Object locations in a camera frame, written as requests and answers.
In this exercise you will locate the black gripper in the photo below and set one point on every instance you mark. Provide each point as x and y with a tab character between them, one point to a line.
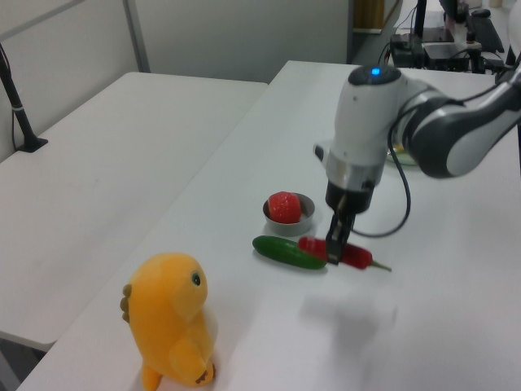
352	197

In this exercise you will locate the red chili pepper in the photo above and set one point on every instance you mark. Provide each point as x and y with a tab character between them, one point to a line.
359	257

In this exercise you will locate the green plastic plate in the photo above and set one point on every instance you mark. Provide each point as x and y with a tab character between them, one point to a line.
403	159

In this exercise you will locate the small metal bowl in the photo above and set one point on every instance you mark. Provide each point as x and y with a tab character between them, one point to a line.
289	229

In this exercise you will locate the green cucumber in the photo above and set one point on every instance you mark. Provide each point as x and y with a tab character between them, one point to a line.
285	250

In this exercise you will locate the red round fruit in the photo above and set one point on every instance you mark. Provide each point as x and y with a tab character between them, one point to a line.
285	207

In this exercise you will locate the yellow banana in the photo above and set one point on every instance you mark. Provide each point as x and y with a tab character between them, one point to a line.
398	148

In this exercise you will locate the orange plush toy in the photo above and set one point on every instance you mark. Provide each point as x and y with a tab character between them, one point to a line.
167	305

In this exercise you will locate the black electronics box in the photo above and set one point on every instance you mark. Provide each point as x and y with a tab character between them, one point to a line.
407	51

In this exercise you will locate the brown wooden board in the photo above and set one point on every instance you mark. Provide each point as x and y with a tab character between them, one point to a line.
368	14

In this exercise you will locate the black monitor stand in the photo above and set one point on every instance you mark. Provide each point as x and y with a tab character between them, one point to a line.
421	18

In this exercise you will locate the black keyboard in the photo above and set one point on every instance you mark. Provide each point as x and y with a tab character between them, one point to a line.
486	34

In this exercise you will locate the black pole stand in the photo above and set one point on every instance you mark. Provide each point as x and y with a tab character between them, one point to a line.
16	106

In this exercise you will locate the grey partition post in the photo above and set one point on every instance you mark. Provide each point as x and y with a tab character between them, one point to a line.
136	36

